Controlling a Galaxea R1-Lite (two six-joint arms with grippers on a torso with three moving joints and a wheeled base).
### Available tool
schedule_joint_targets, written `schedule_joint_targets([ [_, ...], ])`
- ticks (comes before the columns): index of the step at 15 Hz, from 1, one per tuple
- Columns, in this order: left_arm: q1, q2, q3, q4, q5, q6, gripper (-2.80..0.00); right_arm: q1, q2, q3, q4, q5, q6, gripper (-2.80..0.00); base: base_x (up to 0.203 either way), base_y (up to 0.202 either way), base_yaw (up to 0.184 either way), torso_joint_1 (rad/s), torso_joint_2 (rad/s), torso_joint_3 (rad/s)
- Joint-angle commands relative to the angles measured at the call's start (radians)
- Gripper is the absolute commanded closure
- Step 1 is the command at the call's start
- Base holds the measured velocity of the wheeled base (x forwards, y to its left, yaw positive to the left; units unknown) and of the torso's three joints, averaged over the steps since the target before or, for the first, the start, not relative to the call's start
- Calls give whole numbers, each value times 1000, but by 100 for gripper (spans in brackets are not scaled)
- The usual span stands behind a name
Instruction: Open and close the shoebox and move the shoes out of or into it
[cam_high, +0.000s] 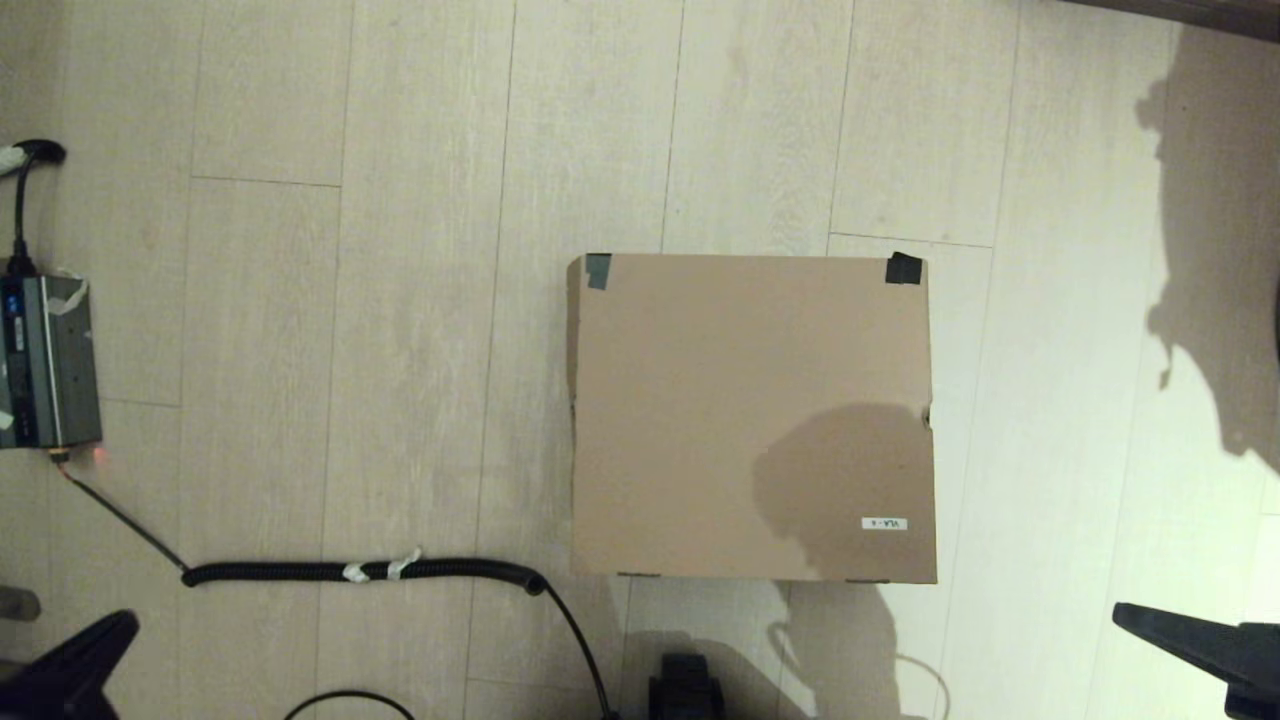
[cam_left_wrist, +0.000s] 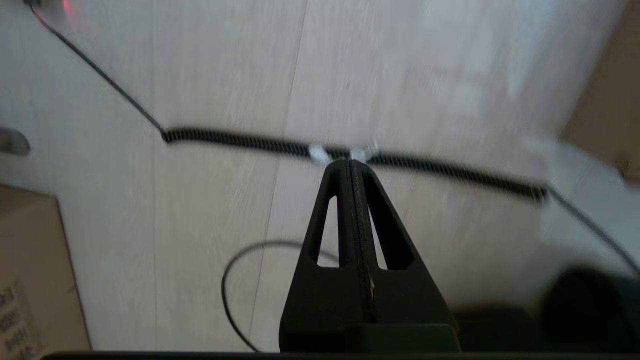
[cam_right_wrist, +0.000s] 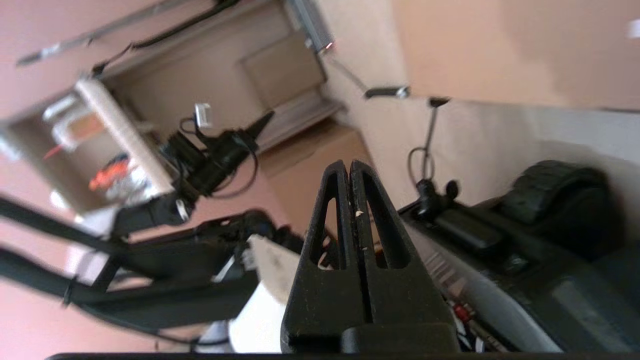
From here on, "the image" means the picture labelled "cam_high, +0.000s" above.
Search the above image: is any grey metal power inverter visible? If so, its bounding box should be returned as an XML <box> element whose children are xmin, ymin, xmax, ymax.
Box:
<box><xmin>0</xmin><ymin>262</ymin><xmax>105</xmax><ymax>451</ymax></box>

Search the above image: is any dark wooden furniture edge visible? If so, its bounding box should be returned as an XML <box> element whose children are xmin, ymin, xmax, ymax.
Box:
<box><xmin>1060</xmin><ymin>0</ymin><xmax>1280</xmax><ymax>43</ymax></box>

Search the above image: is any thin red black wire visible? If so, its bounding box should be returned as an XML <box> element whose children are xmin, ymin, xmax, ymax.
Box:
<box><xmin>55</xmin><ymin>450</ymin><xmax>191</xmax><ymax>579</ymax></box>

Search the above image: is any black plug cable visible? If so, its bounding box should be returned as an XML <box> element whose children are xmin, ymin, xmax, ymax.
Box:
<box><xmin>0</xmin><ymin>141</ymin><xmax>69</xmax><ymax>279</ymax></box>

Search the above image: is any black corrugated cable conduit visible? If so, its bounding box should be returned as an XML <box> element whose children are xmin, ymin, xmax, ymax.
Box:
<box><xmin>182</xmin><ymin>556</ymin><xmax>621</xmax><ymax>720</ymax></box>

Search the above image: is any brown cardboard shoe box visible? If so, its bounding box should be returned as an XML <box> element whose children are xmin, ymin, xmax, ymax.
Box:
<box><xmin>566</xmin><ymin>252</ymin><xmax>939</xmax><ymax>585</ymax></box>

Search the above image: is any thin black cable loop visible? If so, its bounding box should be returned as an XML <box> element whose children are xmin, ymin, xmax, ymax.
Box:
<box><xmin>283</xmin><ymin>690</ymin><xmax>416</xmax><ymax>720</ymax></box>

